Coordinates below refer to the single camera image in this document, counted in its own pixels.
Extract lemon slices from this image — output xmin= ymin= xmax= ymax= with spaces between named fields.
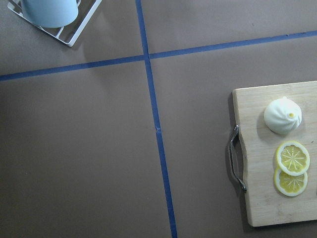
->
xmin=273 ymin=141 xmax=311 ymax=197

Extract cup rack with coloured cups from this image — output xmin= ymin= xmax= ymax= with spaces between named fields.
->
xmin=7 ymin=0 xmax=102 ymax=47

